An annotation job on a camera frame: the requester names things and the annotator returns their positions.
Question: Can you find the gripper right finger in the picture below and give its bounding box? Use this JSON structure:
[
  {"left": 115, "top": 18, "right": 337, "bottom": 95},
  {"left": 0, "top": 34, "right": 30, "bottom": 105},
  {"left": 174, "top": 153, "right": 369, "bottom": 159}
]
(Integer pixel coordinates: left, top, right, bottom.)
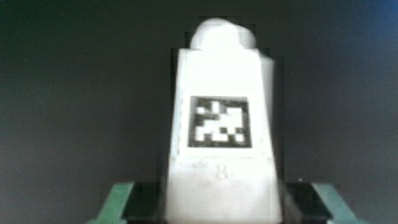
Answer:
[{"left": 312, "top": 183, "right": 369, "bottom": 224}]

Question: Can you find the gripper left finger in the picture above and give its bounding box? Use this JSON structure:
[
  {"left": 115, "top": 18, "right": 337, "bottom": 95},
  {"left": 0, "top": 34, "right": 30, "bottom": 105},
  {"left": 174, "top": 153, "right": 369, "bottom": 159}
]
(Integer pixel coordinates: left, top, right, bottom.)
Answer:
[{"left": 85, "top": 182, "right": 135, "bottom": 224}]

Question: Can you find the white table leg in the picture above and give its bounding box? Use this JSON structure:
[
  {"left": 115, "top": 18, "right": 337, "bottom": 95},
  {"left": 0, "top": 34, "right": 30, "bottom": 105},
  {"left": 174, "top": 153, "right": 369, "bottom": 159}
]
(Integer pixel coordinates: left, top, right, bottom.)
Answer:
[{"left": 165, "top": 18, "right": 282, "bottom": 224}]

